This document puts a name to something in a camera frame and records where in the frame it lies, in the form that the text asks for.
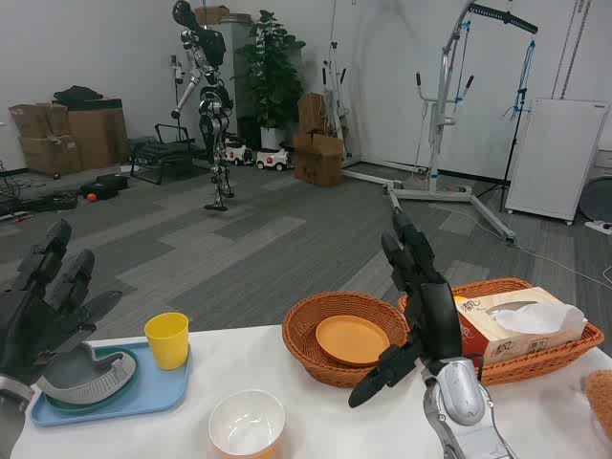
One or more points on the small white hoist frame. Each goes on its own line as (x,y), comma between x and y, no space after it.
(342,115)

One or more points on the rectangular wicker basket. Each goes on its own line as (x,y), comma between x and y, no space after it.
(526,365)

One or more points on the white cabinet on castors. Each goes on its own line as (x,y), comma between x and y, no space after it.
(550,153)

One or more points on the yellow ball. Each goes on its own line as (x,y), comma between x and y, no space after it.
(462,301)

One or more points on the small open cardboard box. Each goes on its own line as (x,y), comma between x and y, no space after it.
(38,119)

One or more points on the round wicker basket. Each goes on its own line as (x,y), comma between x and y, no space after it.
(301,334)

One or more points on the long black case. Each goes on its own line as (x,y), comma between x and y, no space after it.
(43,203)

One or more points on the grey knitted shoe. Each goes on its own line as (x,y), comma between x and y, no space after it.
(76,378)

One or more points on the potted green plant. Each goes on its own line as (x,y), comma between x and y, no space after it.
(272,72)

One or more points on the teal green plate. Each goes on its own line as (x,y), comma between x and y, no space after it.
(72,408)

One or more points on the tissue box with white tissue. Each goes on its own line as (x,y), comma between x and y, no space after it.
(487,334)

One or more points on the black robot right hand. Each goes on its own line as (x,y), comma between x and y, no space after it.
(437,325)

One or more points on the white power strip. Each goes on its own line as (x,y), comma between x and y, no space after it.
(600,225)

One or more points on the yellow plastic cup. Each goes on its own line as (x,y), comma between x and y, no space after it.
(167,342)

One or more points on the hanging humanoid robot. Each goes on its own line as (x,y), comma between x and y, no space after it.
(210,48)

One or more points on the white and orange plastic bowl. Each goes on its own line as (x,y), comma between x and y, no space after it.
(246,423)

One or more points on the orange ball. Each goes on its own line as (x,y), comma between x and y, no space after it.
(92,196)

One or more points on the low cardboard box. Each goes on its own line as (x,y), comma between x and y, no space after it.
(50,155)

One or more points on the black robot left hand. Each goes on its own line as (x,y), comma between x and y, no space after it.
(28,315)

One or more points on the large cardboard box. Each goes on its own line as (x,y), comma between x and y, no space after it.
(95,134)

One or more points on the orange plastic plate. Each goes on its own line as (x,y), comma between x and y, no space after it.
(351,339)

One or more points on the brown plush teddy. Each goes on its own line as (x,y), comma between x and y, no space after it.
(600,401)

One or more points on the black bag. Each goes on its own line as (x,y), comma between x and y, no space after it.
(107,184)

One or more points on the large white hoist frame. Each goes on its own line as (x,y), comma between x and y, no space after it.
(442,124)

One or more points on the light blue plastic tray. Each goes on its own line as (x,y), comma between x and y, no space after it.
(158,387)

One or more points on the black tripod stand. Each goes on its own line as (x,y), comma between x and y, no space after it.
(515,143)

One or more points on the tall cardboard box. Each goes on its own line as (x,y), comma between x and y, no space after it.
(311,112)

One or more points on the black clothing pile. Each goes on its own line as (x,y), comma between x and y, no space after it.
(76,93)

